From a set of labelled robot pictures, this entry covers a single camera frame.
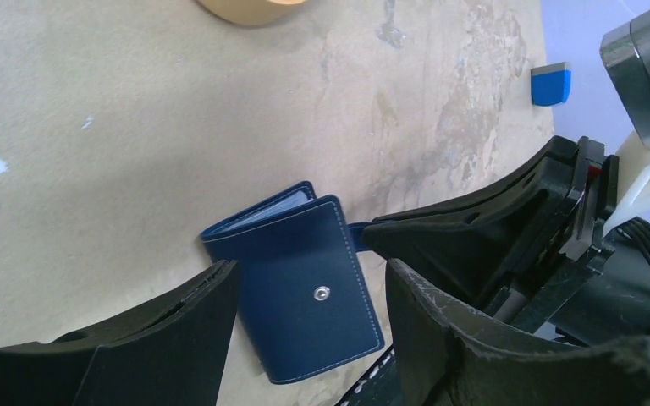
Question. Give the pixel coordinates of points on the blue leather card holder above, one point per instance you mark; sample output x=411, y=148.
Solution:
x=304, y=303

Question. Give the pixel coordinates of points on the tan oval plastic tray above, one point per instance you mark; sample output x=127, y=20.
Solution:
x=250, y=12

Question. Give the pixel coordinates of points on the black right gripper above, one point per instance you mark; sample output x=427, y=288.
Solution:
x=534, y=248

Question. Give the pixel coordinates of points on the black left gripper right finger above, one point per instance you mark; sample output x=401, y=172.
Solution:
x=449, y=353

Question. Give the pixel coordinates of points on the blue stapler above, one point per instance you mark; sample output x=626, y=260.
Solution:
x=550, y=84

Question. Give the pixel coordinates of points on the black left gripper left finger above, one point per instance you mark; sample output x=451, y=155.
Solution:
x=170, y=350

